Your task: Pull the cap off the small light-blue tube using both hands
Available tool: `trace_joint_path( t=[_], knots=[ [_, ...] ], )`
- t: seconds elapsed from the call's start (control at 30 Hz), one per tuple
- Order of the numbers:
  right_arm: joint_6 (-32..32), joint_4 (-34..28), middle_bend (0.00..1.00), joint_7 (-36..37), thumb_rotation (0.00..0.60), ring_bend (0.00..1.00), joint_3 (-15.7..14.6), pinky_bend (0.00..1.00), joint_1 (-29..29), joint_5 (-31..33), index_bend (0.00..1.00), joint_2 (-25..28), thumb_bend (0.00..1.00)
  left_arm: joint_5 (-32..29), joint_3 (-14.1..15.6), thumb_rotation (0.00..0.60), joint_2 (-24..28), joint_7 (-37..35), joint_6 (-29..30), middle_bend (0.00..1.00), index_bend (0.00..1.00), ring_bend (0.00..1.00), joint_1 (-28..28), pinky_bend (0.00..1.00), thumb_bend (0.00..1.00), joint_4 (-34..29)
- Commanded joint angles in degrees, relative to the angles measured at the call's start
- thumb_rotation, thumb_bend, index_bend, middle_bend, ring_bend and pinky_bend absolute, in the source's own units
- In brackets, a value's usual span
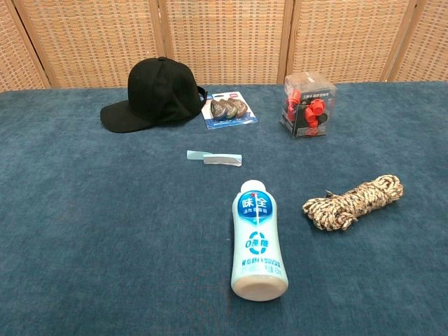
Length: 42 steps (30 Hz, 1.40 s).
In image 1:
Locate blue felt table cover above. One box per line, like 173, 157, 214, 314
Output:
0, 80, 448, 336

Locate correction tape blister pack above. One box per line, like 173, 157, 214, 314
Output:
201, 91, 259, 131

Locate clear box red black parts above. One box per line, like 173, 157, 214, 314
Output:
279, 71, 337, 140

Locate woven rattan folding screen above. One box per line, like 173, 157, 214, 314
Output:
0, 0, 448, 93

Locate beige braided rope bundle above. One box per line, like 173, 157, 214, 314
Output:
302, 174, 405, 232

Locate black baseball cap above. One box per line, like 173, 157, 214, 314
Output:
100, 55, 208, 134

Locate white yogurt drink bottle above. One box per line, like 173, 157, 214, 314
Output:
230, 179, 290, 302

